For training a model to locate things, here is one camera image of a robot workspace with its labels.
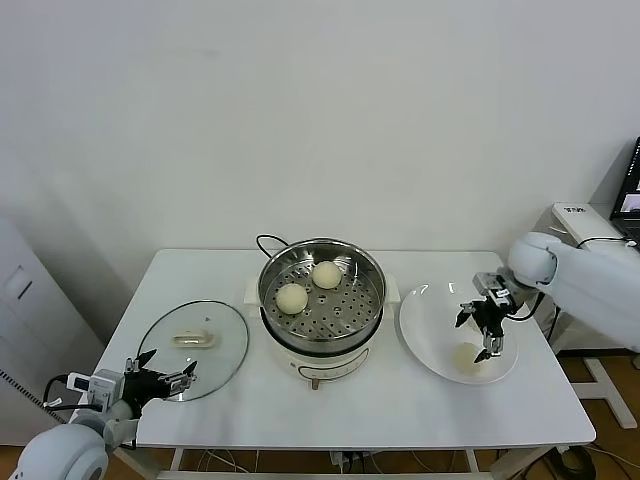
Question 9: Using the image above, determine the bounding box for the black laptop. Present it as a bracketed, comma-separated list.
[610, 137, 640, 236]

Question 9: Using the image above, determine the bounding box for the white cable bundle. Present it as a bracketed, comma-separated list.
[187, 449, 264, 474]

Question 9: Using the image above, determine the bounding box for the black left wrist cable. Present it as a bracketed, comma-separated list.
[43, 374, 94, 414]

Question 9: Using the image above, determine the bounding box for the stainless steel steamer basket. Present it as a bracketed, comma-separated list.
[244, 237, 403, 354]

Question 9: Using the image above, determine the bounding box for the laptop charging cable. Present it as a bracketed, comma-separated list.
[547, 236, 640, 346]

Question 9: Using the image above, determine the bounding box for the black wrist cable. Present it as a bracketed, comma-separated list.
[43, 374, 94, 414]
[509, 292, 547, 322]

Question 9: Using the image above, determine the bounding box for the glass lid with cream handle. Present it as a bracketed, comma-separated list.
[138, 298, 251, 403]

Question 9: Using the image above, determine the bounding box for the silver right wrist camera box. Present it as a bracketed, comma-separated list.
[473, 271, 512, 304]

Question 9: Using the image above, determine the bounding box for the white side desk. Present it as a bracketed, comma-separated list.
[552, 202, 640, 431]

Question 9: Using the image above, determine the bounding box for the cream electric cooker base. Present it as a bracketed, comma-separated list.
[244, 294, 401, 391]

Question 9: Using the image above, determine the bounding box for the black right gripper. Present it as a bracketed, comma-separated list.
[454, 294, 521, 364]

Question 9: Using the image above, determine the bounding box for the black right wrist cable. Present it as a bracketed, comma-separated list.
[509, 292, 547, 322]

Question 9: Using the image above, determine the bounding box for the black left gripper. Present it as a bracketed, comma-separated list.
[122, 348, 199, 407]

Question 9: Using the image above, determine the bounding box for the white round plate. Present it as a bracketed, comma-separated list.
[398, 282, 521, 386]

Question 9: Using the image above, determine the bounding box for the white cabinet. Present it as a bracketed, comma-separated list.
[0, 214, 109, 446]

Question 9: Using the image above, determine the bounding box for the white metal table frame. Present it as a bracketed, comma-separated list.
[119, 447, 506, 480]

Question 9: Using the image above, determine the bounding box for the black cooker power cord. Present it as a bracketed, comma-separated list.
[255, 233, 296, 261]

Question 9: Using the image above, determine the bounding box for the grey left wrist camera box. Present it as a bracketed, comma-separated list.
[67, 368, 125, 409]

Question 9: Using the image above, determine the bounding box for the black cable bundle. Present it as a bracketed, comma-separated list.
[547, 444, 601, 480]

